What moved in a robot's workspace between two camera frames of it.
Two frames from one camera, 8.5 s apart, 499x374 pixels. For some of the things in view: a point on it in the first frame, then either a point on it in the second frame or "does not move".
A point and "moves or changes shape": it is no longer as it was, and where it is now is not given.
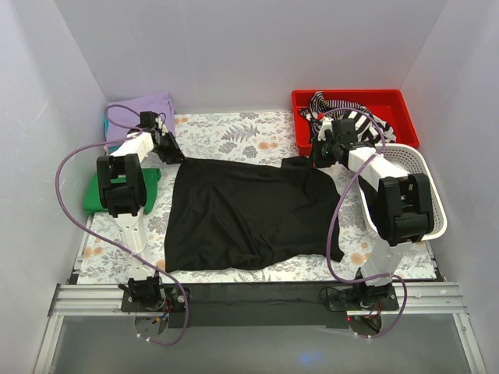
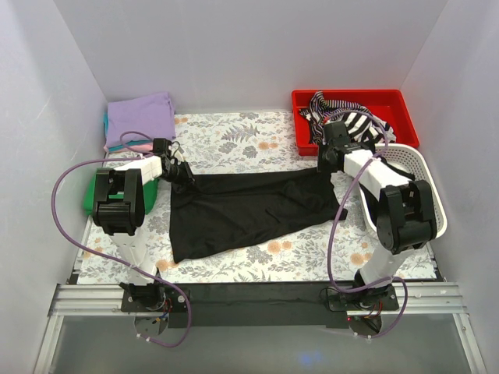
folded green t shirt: [93, 203] does not move
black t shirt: [225, 214] moves or changes shape
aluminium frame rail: [75, 299] does not move
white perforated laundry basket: [411, 159] does not move
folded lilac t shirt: [124, 114] does not move
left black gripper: [170, 150] -> [183, 174]
